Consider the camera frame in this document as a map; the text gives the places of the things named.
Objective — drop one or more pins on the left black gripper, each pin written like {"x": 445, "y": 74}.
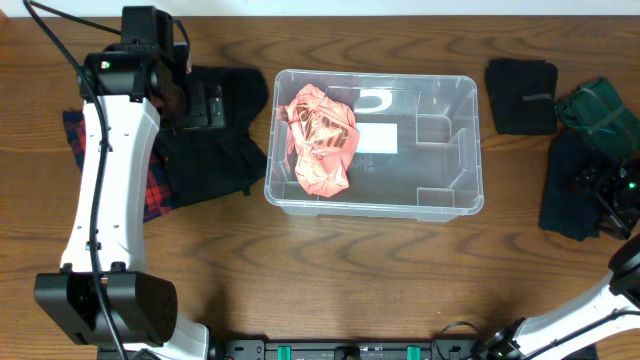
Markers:
{"x": 206, "y": 107}

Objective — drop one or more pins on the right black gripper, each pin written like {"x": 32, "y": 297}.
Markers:
{"x": 619, "y": 224}

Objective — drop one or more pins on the dark navy shirt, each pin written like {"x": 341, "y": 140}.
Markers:
{"x": 565, "y": 210}

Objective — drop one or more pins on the dark green shirt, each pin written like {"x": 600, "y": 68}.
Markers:
{"x": 598, "y": 113}

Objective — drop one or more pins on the pink shirt with gold letters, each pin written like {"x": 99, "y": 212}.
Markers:
{"x": 323, "y": 135}

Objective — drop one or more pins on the black shirt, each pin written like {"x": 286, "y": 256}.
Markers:
{"x": 522, "y": 96}

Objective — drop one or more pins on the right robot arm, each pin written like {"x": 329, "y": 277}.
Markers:
{"x": 608, "y": 308}

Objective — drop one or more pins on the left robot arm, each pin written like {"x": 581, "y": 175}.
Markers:
{"x": 102, "y": 295}

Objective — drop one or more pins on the large black folded garment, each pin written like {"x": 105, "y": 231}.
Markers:
{"x": 205, "y": 164}

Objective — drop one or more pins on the red navy plaid shirt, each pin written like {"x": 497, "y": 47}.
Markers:
{"x": 158, "y": 198}

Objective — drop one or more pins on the white label in bin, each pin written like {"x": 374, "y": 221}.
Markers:
{"x": 377, "y": 138}

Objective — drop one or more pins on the clear plastic storage bin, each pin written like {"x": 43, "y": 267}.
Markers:
{"x": 436, "y": 175}

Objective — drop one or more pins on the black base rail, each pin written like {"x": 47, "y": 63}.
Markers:
{"x": 261, "y": 350}

